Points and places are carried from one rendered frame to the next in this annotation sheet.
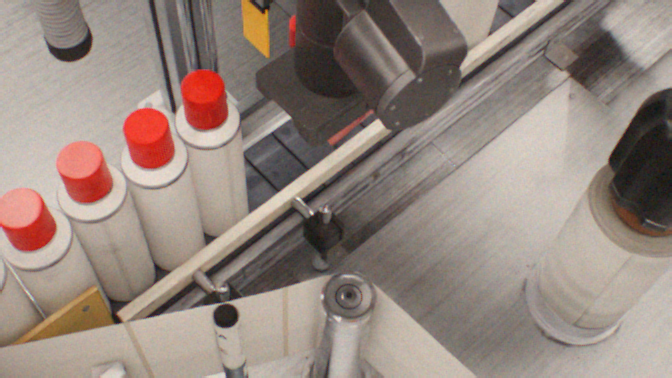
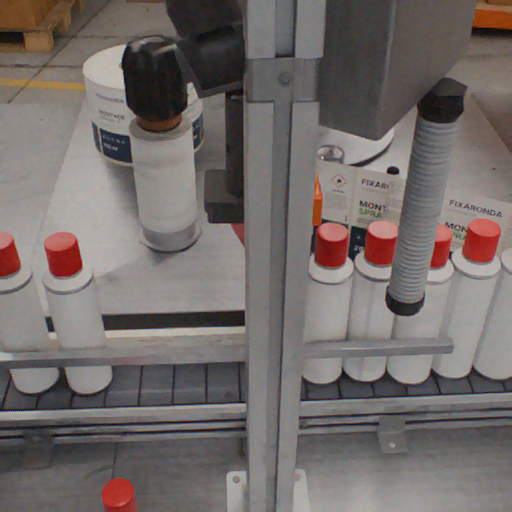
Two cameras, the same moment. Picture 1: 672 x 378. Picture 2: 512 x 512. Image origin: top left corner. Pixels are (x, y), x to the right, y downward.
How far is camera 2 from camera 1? 0.92 m
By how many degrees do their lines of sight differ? 75
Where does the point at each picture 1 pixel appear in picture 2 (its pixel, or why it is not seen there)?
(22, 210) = (483, 224)
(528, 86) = not seen: hidden behind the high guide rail
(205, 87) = (331, 230)
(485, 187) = (146, 294)
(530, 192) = (126, 279)
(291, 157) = (242, 376)
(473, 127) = not seen: hidden behind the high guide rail
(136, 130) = (391, 229)
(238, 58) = not seen: outside the picture
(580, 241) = (190, 154)
